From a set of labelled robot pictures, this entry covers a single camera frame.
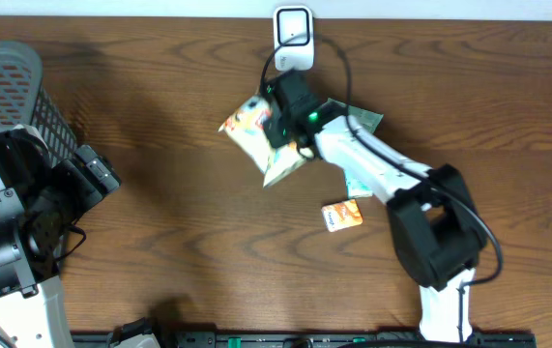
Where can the small teal tissue packet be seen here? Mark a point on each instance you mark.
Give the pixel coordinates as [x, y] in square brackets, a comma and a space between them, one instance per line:
[356, 188]

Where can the white barcode scanner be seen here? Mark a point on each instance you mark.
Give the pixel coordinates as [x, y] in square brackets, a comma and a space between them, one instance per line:
[293, 38]

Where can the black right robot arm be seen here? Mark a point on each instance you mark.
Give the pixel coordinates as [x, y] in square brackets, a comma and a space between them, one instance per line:
[437, 234]

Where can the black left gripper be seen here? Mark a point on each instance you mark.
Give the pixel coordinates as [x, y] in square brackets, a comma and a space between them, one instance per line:
[91, 179]

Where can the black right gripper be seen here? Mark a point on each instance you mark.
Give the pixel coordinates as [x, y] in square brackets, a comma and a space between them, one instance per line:
[272, 133]

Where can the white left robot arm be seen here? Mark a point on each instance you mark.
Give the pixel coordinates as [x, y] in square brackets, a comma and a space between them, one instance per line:
[40, 202]

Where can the grey plastic mesh basket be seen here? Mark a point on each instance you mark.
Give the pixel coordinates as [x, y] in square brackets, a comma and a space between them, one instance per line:
[24, 101]

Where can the orange tissue packet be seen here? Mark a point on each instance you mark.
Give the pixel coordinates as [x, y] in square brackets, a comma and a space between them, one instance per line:
[342, 215]

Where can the large teal wipes packet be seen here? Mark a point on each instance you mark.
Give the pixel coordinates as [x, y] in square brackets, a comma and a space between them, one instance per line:
[367, 119]

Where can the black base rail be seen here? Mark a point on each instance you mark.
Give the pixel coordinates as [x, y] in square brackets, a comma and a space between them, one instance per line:
[325, 340]

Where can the cream blue snack bag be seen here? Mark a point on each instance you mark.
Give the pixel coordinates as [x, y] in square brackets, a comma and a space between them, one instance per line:
[245, 128]

